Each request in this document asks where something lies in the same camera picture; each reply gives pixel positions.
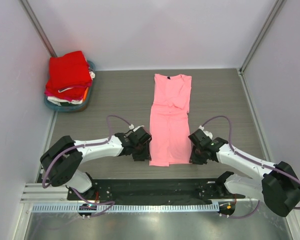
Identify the pink t-shirt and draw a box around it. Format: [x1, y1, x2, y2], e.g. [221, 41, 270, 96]
[149, 74, 192, 167]

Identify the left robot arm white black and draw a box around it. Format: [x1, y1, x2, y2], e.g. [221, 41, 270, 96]
[40, 125, 152, 194]

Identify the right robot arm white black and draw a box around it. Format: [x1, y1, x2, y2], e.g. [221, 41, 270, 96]
[189, 127, 300, 217]

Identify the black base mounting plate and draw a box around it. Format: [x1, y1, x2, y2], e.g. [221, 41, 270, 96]
[82, 178, 245, 206]

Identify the orange folded t-shirt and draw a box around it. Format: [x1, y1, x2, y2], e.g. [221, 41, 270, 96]
[82, 87, 90, 102]

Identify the white folded t-shirt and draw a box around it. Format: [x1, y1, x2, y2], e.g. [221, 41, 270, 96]
[47, 96, 83, 106]

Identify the teal plastic basket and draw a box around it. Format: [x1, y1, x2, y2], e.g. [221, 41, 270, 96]
[43, 57, 96, 112]

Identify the red folded t-shirt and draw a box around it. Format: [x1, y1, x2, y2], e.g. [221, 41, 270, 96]
[45, 50, 93, 93]

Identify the white slotted cable duct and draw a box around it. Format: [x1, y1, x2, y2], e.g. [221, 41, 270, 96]
[31, 202, 220, 214]

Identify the aluminium frame rail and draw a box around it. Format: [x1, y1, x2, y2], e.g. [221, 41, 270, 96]
[19, 182, 71, 204]

